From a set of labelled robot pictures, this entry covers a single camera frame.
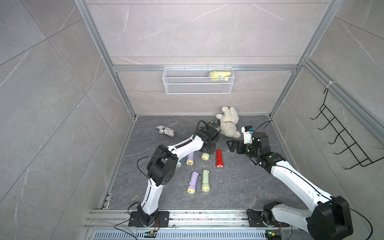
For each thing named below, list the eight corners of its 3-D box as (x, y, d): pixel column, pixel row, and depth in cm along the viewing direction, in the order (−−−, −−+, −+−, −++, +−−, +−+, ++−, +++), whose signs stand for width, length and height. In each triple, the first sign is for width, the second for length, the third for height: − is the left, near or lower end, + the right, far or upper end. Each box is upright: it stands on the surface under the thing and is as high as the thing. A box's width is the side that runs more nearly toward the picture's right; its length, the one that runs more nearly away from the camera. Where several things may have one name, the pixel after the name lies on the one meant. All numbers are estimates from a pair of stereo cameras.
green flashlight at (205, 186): (201, 191, 84) (201, 190, 81) (201, 171, 91) (201, 169, 89) (209, 191, 84) (210, 190, 81) (208, 171, 91) (209, 169, 89)
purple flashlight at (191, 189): (186, 192, 83) (186, 191, 81) (192, 172, 91) (192, 170, 89) (194, 195, 83) (194, 193, 81) (199, 173, 90) (199, 172, 88)
